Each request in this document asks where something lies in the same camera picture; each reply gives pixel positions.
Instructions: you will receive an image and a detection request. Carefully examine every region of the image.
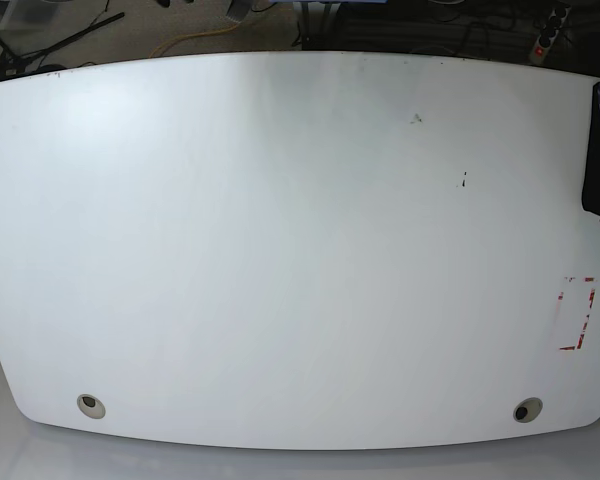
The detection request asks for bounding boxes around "left table cable grommet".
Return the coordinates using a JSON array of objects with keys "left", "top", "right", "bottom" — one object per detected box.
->
[{"left": 77, "top": 394, "right": 106, "bottom": 420}]

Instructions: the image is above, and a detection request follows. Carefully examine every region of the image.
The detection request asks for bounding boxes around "table cable grommet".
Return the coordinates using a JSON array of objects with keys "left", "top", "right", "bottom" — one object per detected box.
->
[
  {"left": 77, "top": 394, "right": 106, "bottom": 420},
  {"left": 513, "top": 397, "right": 543, "bottom": 423}
]

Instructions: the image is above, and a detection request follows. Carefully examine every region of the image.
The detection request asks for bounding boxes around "red tape rectangle marking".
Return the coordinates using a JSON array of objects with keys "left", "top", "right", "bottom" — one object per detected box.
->
[{"left": 551, "top": 276, "right": 596, "bottom": 352}]

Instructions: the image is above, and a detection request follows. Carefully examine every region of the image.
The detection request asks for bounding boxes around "yellow cable on floor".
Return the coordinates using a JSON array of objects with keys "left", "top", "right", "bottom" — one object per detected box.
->
[{"left": 152, "top": 24, "right": 241, "bottom": 59}]

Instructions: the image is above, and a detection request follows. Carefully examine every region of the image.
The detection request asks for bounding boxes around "black tripod stand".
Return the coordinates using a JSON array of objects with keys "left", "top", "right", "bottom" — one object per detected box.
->
[{"left": 0, "top": 11, "right": 126, "bottom": 84}]

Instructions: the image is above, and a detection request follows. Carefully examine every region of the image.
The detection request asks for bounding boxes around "power strip with red switch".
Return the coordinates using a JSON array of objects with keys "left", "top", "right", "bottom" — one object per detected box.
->
[{"left": 528, "top": 2, "right": 572, "bottom": 66}]

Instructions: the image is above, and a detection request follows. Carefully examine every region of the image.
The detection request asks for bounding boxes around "right table cable grommet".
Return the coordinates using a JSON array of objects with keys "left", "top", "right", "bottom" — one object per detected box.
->
[{"left": 513, "top": 397, "right": 543, "bottom": 423}]

